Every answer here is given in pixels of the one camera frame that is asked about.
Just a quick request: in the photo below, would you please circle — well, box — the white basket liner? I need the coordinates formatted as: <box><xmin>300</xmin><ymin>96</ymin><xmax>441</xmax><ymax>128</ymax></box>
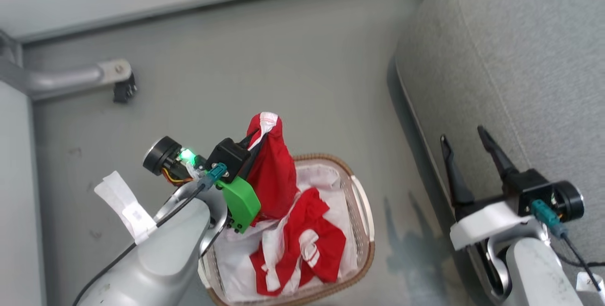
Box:
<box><xmin>208</xmin><ymin>163</ymin><xmax>360</xmax><ymax>303</ymax></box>

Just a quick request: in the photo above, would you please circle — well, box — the grey metal partition leg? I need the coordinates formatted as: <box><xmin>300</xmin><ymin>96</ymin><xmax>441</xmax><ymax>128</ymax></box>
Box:
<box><xmin>0</xmin><ymin>29</ymin><xmax>133</xmax><ymax>102</ymax></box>

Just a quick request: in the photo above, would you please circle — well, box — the black caster wheel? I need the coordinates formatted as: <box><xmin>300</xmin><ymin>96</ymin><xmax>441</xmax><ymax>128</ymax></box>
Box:
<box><xmin>113</xmin><ymin>73</ymin><xmax>138</xmax><ymax>105</ymax></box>

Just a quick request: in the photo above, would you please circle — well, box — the red and white garment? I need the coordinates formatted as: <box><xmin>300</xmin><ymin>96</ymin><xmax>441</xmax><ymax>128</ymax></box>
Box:
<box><xmin>245</xmin><ymin>112</ymin><xmax>347</xmax><ymax>297</ymax></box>

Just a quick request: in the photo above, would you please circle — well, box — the black cable with teal plug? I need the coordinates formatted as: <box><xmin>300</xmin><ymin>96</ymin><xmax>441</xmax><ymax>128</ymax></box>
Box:
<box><xmin>71</xmin><ymin>163</ymin><xmax>228</xmax><ymax>306</ymax></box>
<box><xmin>530</xmin><ymin>199</ymin><xmax>605</xmax><ymax>292</ymax></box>

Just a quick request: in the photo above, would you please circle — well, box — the white tape label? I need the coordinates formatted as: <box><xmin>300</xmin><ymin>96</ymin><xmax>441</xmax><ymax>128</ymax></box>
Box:
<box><xmin>94</xmin><ymin>171</ymin><xmax>157</xmax><ymax>245</ymax></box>

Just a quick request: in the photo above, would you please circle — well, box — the small white cable tag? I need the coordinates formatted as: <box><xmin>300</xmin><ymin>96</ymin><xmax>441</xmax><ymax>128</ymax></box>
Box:
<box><xmin>576</xmin><ymin>272</ymin><xmax>605</xmax><ymax>293</ymax></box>

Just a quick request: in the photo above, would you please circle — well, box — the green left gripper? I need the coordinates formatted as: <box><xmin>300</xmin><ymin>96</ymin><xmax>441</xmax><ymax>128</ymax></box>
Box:
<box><xmin>217</xmin><ymin>129</ymin><xmax>263</xmax><ymax>235</ymax></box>

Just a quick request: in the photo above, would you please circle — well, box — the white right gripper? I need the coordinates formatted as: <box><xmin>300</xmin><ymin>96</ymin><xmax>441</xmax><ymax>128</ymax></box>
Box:
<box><xmin>440</xmin><ymin>125</ymin><xmax>537</xmax><ymax>251</ymax></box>

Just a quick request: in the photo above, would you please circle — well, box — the grey fabric sofa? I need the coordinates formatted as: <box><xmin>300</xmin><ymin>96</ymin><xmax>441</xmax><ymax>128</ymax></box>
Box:
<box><xmin>395</xmin><ymin>0</ymin><xmax>605</xmax><ymax>306</ymax></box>

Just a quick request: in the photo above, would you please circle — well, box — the woven laundry basket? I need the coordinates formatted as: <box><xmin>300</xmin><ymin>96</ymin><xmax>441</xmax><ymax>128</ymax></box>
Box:
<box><xmin>198</xmin><ymin>153</ymin><xmax>376</xmax><ymax>306</ymax></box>

